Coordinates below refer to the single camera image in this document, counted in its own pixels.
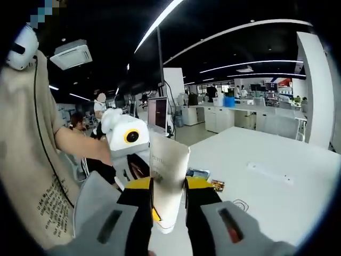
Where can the person's black striped trousers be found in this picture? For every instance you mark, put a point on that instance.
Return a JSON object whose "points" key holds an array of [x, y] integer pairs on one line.
{"points": [[98, 169]]}

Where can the pale office chair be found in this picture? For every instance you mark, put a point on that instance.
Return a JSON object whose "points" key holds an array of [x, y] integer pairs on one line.
{"points": [[277, 126]]}

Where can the white worn device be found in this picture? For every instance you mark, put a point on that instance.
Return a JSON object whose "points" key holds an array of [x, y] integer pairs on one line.
{"points": [[22, 48]]}

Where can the person's right hand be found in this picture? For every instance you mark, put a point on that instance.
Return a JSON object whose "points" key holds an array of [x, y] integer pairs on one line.
{"points": [[152, 252]]}

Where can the black ceiling pole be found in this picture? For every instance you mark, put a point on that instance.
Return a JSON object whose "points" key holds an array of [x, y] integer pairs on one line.
{"points": [[160, 58]]}

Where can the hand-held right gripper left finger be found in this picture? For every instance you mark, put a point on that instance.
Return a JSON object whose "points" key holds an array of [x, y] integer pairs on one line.
{"points": [[136, 213]]}

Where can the white office counter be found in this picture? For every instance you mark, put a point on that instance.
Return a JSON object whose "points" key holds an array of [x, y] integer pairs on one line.
{"points": [[221, 117]]}

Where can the background display shelves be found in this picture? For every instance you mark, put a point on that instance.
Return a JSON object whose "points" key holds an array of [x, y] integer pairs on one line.
{"points": [[277, 93]]}

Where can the green black skincare sachet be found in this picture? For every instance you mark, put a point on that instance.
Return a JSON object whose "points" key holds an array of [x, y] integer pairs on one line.
{"points": [[198, 172]]}

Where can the white skincare tube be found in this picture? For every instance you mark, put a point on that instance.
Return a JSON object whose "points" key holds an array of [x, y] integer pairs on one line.
{"points": [[167, 170]]}

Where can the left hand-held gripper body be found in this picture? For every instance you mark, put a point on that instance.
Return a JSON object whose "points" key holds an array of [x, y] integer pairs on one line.
{"points": [[120, 141]]}

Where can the blue bin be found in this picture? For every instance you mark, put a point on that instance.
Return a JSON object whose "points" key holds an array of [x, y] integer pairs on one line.
{"points": [[229, 102]]}

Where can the ceiling air conditioner unit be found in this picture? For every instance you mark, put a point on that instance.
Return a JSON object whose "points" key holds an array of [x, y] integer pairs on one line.
{"points": [[70, 54]]}

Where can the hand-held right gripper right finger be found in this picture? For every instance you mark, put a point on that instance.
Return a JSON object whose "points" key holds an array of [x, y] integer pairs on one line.
{"points": [[202, 213]]}

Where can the gold skincare sachet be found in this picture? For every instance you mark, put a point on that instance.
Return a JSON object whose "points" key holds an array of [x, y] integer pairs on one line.
{"points": [[218, 185]]}

